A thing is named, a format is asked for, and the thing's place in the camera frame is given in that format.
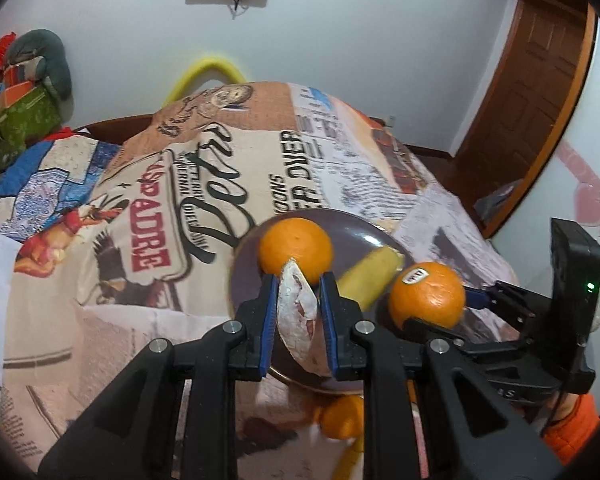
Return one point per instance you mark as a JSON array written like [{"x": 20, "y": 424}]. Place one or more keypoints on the brown wooden door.
[{"x": 530, "y": 110}]

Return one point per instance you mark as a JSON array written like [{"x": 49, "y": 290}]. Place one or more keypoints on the plain orange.
[{"x": 295, "y": 245}]

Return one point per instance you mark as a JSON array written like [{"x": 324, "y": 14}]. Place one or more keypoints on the printed blanket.
[{"x": 205, "y": 160}]

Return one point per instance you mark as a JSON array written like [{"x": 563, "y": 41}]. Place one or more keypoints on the person's right forearm orange sleeve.
[{"x": 575, "y": 430}]

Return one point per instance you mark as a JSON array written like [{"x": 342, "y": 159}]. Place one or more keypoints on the brown round plate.
[{"x": 352, "y": 230}]

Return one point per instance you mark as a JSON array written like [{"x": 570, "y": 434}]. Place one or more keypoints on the orange with white sticker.
[{"x": 430, "y": 295}]

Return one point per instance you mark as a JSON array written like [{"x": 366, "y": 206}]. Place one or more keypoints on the red plush item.
[{"x": 0, "y": 50}]

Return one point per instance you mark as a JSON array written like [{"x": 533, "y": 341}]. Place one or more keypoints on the yellow-green banana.
[{"x": 375, "y": 270}]

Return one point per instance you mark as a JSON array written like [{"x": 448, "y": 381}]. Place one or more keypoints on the small orange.
[{"x": 342, "y": 417}]

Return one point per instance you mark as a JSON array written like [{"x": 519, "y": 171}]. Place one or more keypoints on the grey stuffed toy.
[{"x": 50, "y": 57}]

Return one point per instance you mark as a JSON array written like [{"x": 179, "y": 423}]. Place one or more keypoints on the green patterned box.
[{"x": 22, "y": 122}]

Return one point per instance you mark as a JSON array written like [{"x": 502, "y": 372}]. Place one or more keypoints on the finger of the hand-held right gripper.
[
  {"x": 460, "y": 342},
  {"x": 510, "y": 302}
]

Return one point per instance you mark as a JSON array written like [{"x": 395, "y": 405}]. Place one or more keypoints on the pink heart wall stickers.
[{"x": 587, "y": 195}]

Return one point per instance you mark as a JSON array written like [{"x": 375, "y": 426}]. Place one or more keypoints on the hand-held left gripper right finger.
[{"x": 330, "y": 325}]

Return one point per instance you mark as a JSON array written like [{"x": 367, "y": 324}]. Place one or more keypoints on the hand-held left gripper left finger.
[{"x": 266, "y": 320}]

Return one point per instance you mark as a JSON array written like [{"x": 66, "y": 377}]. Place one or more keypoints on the yellow banana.
[{"x": 347, "y": 462}]

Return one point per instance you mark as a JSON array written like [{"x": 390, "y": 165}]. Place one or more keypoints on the dark wooden headboard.
[{"x": 115, "y": 126}]

